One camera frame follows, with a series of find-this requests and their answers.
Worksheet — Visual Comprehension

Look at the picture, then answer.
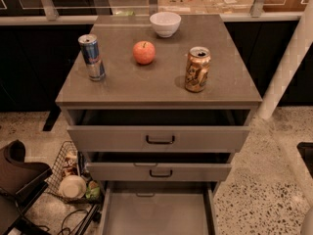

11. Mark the grey bottom drawer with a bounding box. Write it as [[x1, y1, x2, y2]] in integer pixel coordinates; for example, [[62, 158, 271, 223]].
[[98, 182, 218, 235]]

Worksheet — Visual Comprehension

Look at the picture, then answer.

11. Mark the grey drawer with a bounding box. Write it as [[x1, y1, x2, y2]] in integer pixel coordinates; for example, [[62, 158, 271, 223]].
[[87, 152, 231, 182], [68, 110, 249, 153], [98, 182, 218, 235]]

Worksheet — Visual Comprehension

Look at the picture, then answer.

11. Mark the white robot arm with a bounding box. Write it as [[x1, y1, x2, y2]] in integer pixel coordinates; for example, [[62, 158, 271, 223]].
[[300, 207, 313, 235]]

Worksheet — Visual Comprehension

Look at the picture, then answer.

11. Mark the grey drawer cabinet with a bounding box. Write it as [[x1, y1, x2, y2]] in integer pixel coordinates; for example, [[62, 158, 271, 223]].
[[54, 14, 263, 194]]

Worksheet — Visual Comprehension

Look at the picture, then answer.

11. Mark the grey top drawer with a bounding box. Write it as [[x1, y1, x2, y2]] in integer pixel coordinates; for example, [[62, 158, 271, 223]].
[[68, 110, 249, 153]]

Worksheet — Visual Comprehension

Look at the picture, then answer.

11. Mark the grey middle drawer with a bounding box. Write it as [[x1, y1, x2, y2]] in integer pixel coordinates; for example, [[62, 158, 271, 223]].
[[87, 152, 231, 182]]

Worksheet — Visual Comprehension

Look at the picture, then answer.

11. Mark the red apple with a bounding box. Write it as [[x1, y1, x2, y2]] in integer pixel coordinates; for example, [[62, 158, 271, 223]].
[[132, 41, 156, 65]]

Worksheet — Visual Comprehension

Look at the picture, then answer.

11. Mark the gold soda can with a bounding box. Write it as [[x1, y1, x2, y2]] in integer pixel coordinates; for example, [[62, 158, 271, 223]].
[[185, 46, 211, 93]]

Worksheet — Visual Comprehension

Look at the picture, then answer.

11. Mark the white ceramic bowl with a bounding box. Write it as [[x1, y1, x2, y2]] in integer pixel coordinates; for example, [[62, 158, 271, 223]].
[[150, 12, 181, 38]]

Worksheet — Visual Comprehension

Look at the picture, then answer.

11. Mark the blue silver energy drink can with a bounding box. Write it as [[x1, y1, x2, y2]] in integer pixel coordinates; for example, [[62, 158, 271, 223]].
[[78, 34, 105, 81]]

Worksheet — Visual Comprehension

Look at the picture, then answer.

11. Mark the brown snack bag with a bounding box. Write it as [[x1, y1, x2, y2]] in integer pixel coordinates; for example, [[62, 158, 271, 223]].
[[62, 152, 78, 177]]

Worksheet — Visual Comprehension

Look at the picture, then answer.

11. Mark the green snack packet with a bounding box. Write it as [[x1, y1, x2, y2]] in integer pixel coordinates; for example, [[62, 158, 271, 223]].
[[85, 180, 101, 200]]

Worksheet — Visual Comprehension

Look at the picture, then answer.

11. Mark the white bowl in basket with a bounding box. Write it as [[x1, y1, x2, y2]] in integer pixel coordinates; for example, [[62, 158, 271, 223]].
[[59, 175, 86, 199]]

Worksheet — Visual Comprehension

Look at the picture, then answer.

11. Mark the black object at right edge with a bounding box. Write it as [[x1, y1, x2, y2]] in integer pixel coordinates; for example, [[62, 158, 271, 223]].
[[297, 142, 313, 177]]

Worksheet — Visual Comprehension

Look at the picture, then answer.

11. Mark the black wire basket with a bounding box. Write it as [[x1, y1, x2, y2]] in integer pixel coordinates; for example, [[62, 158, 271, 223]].
[[47, 141, 102, 204]]

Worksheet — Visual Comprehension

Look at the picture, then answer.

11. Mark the black cable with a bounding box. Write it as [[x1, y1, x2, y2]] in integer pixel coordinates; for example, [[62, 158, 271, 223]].
[[57, 209, 102, 235]]

